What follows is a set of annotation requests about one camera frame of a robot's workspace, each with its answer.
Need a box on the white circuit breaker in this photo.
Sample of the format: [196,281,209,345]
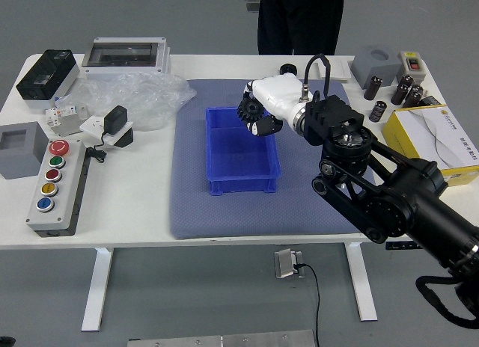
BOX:
[44,103,86,137]

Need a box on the black floor cable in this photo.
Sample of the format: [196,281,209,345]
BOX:
[294,263,322,346]

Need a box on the grey block with round hole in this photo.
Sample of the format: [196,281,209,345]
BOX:
[350,45,403,90]

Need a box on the grey five-button control box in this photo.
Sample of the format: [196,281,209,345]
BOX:
[25,138,88,238]

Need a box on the blue-grey mat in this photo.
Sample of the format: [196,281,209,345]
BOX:
[168,79,385,241]

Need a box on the yellow white cardboard box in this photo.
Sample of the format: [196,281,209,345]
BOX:
[382,104,479,188]

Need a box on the big black gear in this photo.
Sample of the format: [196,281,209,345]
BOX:
[236,99,266,126]

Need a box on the person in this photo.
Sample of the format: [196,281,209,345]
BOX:
[257,0,346,57]

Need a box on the grey distribution box clear window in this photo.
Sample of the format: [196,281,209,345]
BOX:
[81,36,172,82]

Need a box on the blue plastic box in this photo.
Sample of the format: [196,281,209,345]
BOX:
[204,104,282,197]

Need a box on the grey block with square hole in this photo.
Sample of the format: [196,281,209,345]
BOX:
[0,121,51,181]

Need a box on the black adapter cord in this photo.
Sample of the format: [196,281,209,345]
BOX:
[85,132,108,164]

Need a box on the white socket plate black base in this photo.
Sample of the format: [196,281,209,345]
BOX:
[79,114,135,150]

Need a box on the black table height control panel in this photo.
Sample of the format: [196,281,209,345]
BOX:
[385,242,422,251]

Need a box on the white wall switch plate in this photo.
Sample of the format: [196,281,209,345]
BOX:
[312,58,352,82]

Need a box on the clear plastic bag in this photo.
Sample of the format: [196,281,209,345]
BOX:
[55,70,198,133]

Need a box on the black lidded enclosure white base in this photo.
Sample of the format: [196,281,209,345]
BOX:
[16,49,81,111]

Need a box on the white table leg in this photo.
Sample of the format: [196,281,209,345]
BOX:
[344,242,378,322]
[81,247,115,332]

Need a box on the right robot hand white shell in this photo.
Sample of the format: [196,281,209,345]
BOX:
[237,73,307,138]

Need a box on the grey switch box red button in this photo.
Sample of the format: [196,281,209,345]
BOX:
[396,50,428,85]

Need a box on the black power adapter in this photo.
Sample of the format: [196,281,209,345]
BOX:
[103,105,129,136]

